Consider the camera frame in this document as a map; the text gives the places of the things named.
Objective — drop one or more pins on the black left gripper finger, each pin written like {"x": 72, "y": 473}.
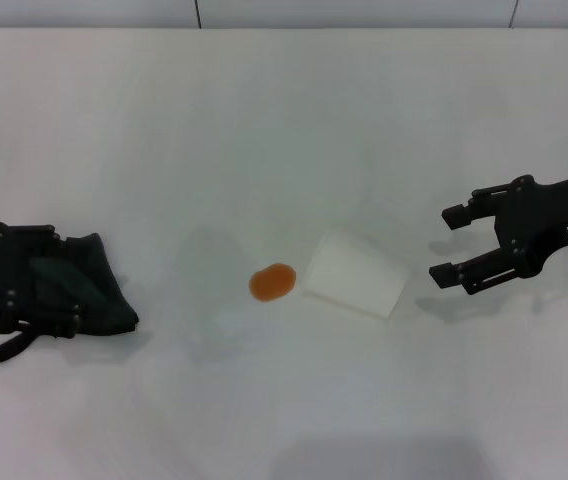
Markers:
{"x": 39, "y": 235}
{"x": 64, "y": 322}

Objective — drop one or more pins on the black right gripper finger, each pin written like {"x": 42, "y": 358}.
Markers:
{"x": 484, "y": 205}
{"x": 489, "y": 267}

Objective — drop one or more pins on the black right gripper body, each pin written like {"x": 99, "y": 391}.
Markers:
{"x": 544, "y": 225}

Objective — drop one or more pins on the white paper cup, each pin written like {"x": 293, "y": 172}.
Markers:
{"x": 354, "y": 275}

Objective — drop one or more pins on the orange liquid stain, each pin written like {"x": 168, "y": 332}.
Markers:
{"x": 272, "y": 282}

